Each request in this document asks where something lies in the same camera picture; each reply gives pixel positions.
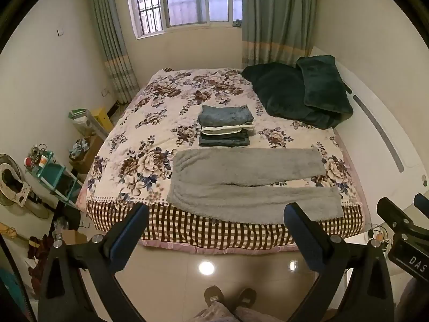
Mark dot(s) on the brown slipper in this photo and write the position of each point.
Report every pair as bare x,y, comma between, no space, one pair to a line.
246,297
214,295

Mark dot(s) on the white ribbed appliance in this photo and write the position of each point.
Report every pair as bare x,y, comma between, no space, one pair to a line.
88,124

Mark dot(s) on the window with white frame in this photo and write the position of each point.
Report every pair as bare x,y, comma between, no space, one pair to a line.
187,0

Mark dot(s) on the small cardboard box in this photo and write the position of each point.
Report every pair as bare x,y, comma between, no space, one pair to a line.
73,237

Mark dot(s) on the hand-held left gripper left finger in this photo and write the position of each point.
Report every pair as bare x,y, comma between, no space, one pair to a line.
129,238

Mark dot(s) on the teal patterned cloth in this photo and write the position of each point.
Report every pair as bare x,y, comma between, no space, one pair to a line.
78,148

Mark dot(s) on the white shoe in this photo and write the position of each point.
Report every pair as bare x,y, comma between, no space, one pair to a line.
37,206

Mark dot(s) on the dark green cloth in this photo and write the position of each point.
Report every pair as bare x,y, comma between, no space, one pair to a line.
221,129

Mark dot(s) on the person's right forearm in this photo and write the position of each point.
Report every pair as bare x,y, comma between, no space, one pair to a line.
414,302

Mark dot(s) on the grey fleece pants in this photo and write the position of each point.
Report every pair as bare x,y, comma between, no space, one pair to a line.
234,171

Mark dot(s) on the person's right leg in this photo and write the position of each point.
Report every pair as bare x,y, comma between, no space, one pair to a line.
249,316

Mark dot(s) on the dark green quilt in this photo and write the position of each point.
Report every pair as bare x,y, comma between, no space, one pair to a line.
278,90

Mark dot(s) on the white bed headboard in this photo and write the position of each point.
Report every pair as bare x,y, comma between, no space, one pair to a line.
368,84

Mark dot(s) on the large cardboard box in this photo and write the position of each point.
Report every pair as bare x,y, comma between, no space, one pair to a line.
92,147

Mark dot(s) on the teal storage rack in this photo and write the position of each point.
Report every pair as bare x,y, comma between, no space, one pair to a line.
50,171

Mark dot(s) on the dark grey folded pants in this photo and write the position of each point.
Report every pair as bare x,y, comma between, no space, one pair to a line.
224,140

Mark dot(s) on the dark green pillow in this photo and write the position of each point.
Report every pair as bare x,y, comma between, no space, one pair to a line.
321,80

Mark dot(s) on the white floor fan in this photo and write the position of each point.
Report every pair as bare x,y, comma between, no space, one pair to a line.
13,184

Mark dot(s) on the grey-green striped curtain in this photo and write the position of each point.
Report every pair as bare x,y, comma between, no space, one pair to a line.
274,16
110,40

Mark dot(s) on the floral printed blanket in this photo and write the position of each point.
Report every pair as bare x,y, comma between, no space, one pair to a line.
161,107

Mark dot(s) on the red cloth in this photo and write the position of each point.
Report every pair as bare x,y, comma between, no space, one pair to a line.
37,251

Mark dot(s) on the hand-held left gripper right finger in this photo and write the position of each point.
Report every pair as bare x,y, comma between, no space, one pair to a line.
301,238

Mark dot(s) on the yellow box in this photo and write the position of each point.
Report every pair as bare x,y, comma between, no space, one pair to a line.
100,117

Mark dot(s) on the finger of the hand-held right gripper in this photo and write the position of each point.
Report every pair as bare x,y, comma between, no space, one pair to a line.
422,202
393,213

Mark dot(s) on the bed with pink sheet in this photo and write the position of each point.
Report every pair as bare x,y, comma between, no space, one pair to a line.
234,249

